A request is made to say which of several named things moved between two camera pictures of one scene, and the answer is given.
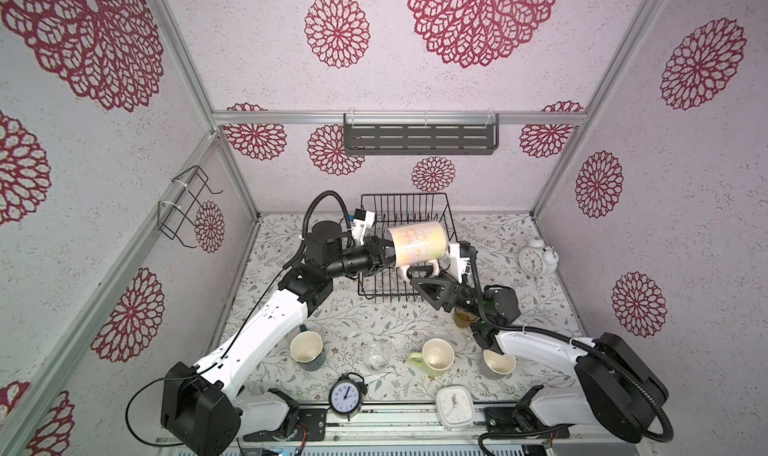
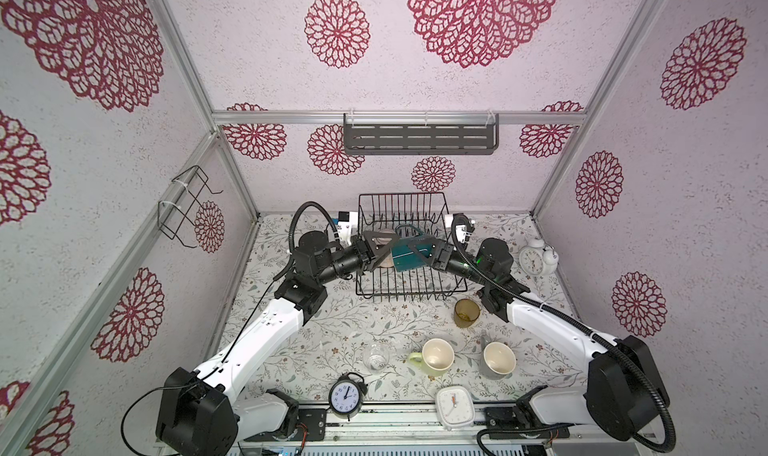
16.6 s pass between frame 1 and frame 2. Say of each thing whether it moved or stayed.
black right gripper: moved
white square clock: stayed
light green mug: stayed
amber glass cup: stayed
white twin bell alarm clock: stayed
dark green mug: moved
